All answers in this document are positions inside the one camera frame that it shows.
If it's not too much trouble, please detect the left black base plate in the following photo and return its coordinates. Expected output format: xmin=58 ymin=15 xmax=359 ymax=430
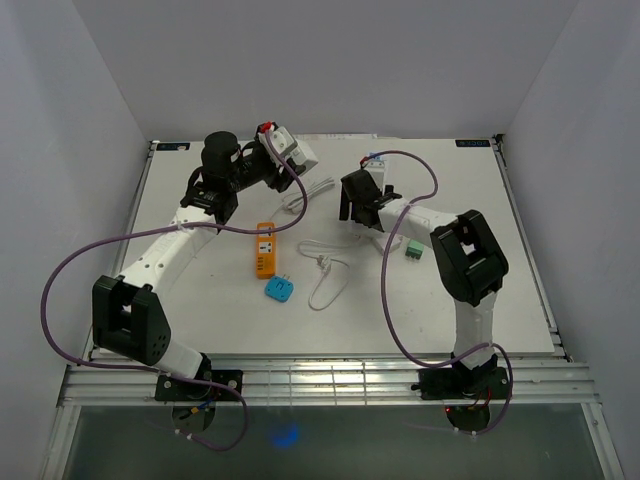
xmin=153 ymin=369 xmax=244 ymax=402

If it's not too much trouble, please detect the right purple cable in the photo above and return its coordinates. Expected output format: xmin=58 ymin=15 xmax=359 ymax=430
xmin=367 ymin=149 xmax=514 ymax=436

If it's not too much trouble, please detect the green plug adapter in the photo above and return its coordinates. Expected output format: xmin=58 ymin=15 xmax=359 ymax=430
xmin=405 ymin=239 xmax=425 ymax=261

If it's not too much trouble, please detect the blue plug adapter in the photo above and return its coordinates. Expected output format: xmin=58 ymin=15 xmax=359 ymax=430
xmin=264 ymin=275 xmax=294 ymax=303

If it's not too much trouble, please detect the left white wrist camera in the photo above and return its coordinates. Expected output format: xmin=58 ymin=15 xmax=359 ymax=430
xmin=256 ymin=122 xmax=318 ymax=176

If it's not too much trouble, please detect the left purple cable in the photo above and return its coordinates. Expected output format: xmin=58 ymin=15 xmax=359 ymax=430
xmin=39 ymin=129 xmax=309 ymax=454

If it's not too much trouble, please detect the white pastel power strip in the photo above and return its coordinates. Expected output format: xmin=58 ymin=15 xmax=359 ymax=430
xmin=347 ymin=220 xmax=390 ymax=255

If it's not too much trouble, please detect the bundled white cable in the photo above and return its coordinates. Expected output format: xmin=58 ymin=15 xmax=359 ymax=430
xmin=280 ymin=175 xmax=336 ymax=216

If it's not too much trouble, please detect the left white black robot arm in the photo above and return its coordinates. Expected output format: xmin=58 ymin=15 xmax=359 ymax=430
xmin=92 ymin=123 xmax=318 ymax=400

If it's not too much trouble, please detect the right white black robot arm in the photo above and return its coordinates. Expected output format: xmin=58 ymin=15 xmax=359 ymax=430
xmin=339 ymin=168 xmax=509 ymax=397

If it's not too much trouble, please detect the aluminium front rail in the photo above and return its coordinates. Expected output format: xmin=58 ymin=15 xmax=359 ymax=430
xmin=58 ymin=357 xmax=600 ymax=407

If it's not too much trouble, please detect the right blue corner label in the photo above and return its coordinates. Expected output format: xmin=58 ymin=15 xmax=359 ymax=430
xmin=455 ymin=139 xmax=491 ymax=148

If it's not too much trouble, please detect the left blue corner label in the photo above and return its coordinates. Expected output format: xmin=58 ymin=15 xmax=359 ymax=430
xmin=156 ymin=142 xmax=190 ymax=151

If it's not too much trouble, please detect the orange power adapter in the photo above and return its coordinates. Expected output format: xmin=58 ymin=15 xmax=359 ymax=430
xmin=255 ymin=222 xmax=277 ymax=280

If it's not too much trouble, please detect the blue corner label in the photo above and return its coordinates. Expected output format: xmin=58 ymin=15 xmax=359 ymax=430
xmin=156 ymin=142 xmax=190 ymax=151
xmin=455 ymin=139 xmax=491 ymax=148

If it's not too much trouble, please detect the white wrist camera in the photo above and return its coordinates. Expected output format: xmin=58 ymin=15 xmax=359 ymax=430
xmin=256 ymin=122 xmax=318 ymax=176
xmin=360 ymin=153 xmax=390 ymax=190

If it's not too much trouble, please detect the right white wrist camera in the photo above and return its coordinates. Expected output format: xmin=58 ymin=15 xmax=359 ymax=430
xmin=360 ymin=153 xmax=390 ymax=190

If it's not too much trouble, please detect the purple cable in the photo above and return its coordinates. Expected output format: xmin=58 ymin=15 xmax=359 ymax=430
xmin=367 ymin=149 xmax=514 ymax=436
xmin=39 ymin=129 xmax=309 ymax=454

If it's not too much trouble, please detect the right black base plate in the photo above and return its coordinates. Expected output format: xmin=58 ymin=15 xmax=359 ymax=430
xmin=410 ymin=367 xmax=510 ymax=400

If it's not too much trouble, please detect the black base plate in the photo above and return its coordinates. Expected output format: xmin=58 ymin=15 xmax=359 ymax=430
xmin=153 ymin=369 xmax=244 ymax=402
xmin=410 ymin=367 xmax=510 ymax=400

